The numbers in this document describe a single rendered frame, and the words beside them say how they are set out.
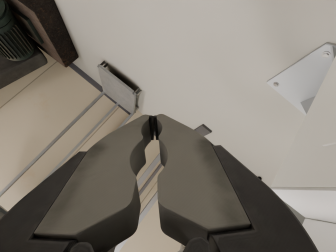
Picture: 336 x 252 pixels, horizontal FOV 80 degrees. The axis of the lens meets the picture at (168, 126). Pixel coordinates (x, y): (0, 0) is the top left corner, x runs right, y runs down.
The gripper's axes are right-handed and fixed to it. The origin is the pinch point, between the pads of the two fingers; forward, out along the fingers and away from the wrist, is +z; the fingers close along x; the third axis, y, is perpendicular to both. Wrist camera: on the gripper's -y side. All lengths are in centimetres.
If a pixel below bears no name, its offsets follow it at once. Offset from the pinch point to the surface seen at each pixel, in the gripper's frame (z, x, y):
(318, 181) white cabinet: 3.7, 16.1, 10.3
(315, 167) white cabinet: 5.7, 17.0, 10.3
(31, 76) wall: 292, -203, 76
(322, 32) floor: 78, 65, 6
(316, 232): 2.9, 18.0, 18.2
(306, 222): 4.9, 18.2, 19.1
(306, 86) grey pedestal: 87, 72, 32
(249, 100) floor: 117, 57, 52
